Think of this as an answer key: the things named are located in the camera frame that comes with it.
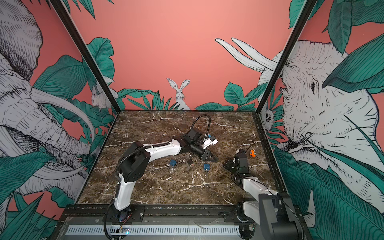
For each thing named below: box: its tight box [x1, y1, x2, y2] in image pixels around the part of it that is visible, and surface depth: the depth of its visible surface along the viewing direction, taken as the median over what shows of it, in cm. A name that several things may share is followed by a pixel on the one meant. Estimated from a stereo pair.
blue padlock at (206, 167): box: [203, 163, 210, 172], surface depth 92 cm
